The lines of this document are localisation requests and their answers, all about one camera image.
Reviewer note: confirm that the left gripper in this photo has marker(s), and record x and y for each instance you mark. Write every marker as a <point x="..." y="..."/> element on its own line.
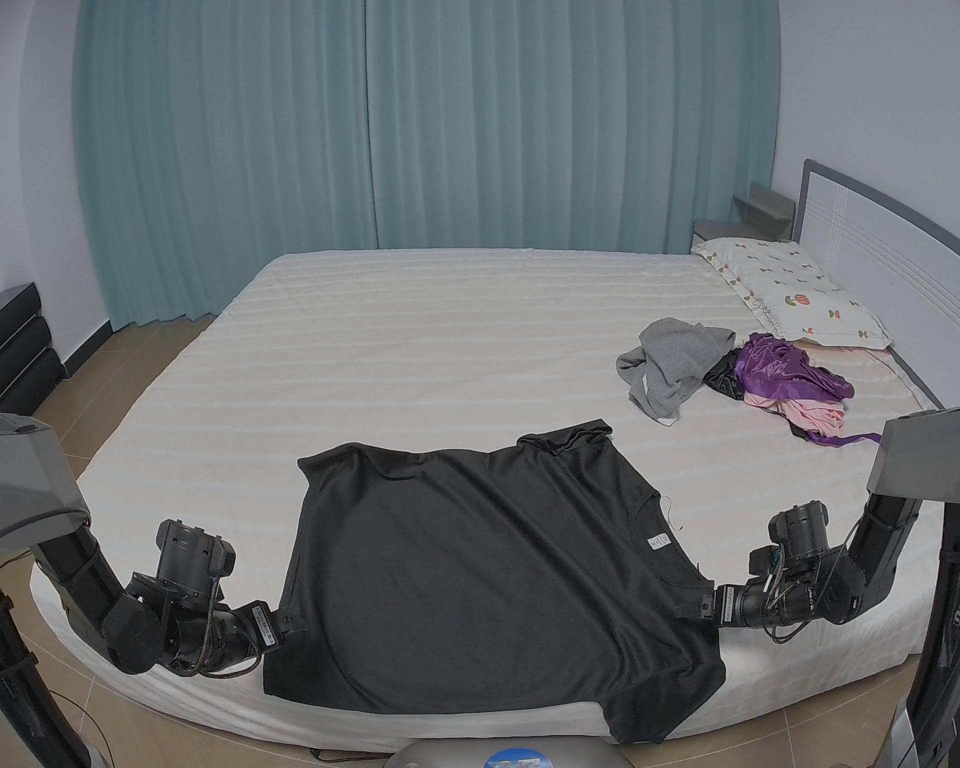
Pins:
<point x="264" y="624"/>

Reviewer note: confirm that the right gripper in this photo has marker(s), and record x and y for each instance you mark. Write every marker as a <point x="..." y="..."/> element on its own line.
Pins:
<point x="742" y="607"/>

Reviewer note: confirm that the black T-shirt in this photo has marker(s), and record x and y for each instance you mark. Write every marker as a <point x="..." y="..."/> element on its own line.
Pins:
<point x="480" y="570"/>

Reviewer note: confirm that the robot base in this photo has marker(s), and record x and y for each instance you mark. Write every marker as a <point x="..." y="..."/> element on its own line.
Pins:
<point x="450" y="757"/>

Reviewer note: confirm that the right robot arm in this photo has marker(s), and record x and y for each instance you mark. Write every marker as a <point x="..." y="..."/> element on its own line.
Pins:
<point x="877" y="540"/>

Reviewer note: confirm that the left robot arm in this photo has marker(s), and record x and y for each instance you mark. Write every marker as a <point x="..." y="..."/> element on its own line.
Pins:
<point x="71" y="570"/>

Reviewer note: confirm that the bed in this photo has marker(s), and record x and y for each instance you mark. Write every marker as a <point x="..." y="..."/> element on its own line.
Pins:
<point x="450" y="360"/>

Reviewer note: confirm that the pink garment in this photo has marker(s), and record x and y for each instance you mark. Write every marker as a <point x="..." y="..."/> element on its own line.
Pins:
<point x="817" y="416"/>

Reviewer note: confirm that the shiny black garment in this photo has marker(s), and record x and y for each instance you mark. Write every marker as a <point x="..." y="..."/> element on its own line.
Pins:
<point x="724" y="382"/>

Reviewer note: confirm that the purple garment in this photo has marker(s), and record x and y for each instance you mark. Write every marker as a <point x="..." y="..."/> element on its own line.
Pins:
<point x="772" y="371"/>

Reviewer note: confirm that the grey garment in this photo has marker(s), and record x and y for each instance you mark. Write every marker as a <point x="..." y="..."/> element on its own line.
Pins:
<point x="671" y="360"/>

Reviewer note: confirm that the white printed pillow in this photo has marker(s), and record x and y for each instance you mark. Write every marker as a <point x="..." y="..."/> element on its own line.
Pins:
<point x="795" y="292"/>

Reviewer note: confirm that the black chest of drawers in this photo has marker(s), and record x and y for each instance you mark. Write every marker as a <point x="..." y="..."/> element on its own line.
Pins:
<point x="26" y="352"/>

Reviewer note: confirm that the grey bedside table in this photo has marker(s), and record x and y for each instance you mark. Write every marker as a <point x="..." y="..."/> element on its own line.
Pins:
<point x="765" y="202"/>

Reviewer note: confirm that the blue-green curtain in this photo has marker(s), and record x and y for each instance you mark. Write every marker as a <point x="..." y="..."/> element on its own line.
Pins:
<point x="562" y="127"/>
<point x="225" y="165"/>

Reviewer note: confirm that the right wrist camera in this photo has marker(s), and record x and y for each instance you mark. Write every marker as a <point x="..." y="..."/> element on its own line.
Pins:
<point x="763" y="561"/>

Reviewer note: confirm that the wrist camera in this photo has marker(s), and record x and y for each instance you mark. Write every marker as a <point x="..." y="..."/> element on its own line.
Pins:
<point x="223" y="559"/>
<point x="763" y="561"/>

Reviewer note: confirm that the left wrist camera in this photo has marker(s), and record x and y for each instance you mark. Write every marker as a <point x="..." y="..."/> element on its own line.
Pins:
<point x="223" y="559"/>

